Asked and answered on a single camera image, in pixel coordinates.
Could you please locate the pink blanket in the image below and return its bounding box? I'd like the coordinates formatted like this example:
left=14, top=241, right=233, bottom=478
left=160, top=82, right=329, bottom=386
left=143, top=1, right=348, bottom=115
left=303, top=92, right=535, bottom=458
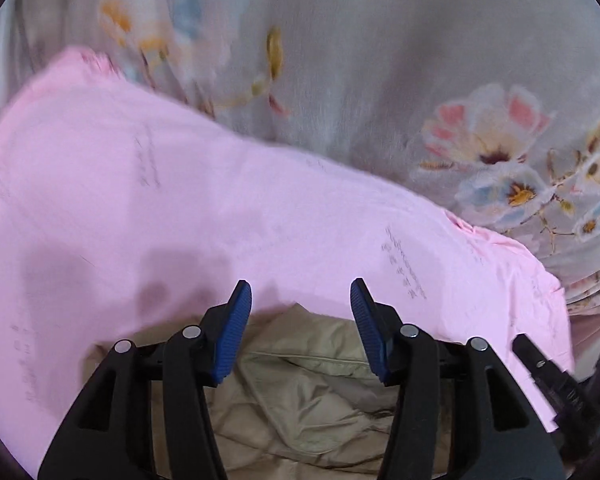
left=0, top=45, right=576, bottom=466

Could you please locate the floral grey bed sheet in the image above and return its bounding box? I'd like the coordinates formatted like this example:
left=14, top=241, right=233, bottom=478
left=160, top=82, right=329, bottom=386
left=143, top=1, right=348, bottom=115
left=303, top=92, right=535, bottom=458
left=0, top=0, right=600, bottom=317

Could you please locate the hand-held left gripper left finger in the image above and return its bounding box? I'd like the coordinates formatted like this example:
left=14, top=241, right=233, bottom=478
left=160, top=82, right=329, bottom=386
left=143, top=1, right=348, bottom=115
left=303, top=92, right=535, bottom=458
left=37, top=280, right=253, bottom=480

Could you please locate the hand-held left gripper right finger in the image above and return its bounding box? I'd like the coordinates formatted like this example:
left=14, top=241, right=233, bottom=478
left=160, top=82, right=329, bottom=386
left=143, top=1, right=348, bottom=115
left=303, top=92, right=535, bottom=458
left=349, top=277, right=566, bottom=480

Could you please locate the khaki puffer jacket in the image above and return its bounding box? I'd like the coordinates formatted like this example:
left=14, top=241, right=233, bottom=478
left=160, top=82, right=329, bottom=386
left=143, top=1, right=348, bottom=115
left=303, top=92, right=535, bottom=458
left=82, top=302, right=461, bottom=480

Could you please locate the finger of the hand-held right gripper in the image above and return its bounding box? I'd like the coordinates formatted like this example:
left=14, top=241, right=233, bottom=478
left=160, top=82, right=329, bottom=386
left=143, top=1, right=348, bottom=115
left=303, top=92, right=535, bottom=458
left=512, top=334, right=600, bottom=461

